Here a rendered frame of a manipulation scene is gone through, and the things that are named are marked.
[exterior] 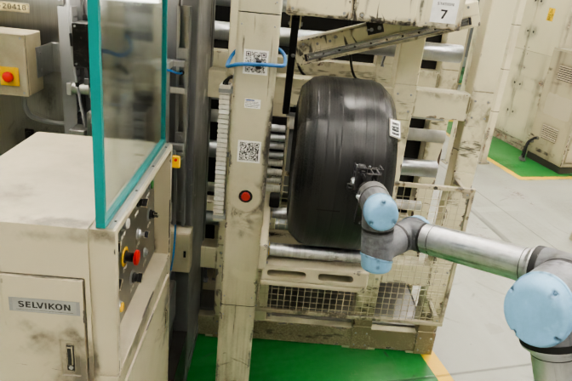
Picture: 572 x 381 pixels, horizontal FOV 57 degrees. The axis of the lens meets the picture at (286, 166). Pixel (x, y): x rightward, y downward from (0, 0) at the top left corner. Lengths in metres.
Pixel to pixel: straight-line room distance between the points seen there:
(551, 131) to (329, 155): 4.96
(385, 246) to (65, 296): 0.70
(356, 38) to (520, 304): 1.27
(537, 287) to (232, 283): 1.18
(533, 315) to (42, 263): 0.95
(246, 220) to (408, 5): 0.92
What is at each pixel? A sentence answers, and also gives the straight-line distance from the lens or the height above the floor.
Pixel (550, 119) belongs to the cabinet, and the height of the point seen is 0.51.
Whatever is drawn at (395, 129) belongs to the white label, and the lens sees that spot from 1.59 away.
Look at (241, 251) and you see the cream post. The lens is 1.86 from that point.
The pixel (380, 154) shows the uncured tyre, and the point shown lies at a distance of 1.54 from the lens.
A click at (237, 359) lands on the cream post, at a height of 0.38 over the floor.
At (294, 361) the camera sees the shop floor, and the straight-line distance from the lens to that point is 2.72.
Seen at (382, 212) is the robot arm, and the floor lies 1.31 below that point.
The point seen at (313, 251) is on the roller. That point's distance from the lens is 1.77.
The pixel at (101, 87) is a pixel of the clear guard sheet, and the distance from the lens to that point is 1.02.
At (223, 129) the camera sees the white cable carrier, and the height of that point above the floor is 1.28.
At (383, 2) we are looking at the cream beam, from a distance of 1.89.
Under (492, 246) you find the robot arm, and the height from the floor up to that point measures 1.27.
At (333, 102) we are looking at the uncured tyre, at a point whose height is 1.43.
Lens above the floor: 1.80
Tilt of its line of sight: 21 degrees down
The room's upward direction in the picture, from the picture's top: 6 degrees clockwise
